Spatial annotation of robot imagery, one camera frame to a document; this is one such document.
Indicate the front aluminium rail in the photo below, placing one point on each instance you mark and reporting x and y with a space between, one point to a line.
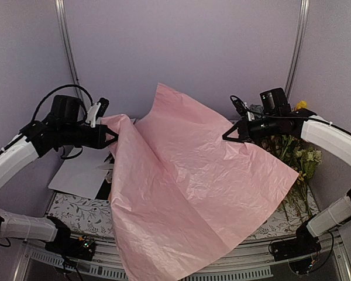
254 259

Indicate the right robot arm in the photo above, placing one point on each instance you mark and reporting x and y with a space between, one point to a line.
331 183

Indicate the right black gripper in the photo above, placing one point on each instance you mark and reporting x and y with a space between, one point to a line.
243 126

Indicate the pink wrapping paper sheet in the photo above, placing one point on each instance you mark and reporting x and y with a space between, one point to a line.
181 196

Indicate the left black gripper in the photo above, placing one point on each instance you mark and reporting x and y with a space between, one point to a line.
100 141

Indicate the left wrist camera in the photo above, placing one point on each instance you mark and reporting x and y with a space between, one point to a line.
96 112

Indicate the left aluminium frame post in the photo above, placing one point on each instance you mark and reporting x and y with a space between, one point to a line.
65 38

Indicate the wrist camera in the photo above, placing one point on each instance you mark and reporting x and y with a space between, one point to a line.
96 112
241 108

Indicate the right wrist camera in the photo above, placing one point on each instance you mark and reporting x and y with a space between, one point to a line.
241 108

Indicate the aluminium frame post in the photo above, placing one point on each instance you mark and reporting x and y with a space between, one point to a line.
65 38
299 38

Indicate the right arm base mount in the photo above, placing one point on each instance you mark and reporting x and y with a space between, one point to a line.
302 244

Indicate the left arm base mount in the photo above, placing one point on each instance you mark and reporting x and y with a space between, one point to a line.
80 248

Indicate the yellow flower stem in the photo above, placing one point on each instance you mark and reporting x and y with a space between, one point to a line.
301 105

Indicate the right aluminium frame post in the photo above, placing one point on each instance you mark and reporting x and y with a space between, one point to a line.
299 38

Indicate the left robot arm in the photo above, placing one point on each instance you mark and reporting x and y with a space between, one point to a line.
15 156

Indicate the pile of fake flowers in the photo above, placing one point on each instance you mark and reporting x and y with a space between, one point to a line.
301 157

